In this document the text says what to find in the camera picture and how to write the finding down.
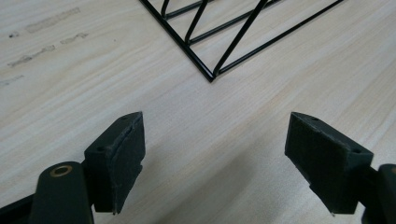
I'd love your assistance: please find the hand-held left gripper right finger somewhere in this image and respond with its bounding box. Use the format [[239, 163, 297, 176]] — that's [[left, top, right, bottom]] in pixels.
[[284, 111, 375, 216]]

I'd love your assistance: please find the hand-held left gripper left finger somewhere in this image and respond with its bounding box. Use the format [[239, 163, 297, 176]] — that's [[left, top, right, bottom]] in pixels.
[[83, 111, 147, 216]]

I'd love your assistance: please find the black wire rack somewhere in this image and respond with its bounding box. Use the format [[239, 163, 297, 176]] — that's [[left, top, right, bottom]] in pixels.
[[138, 0, 345, 83]]

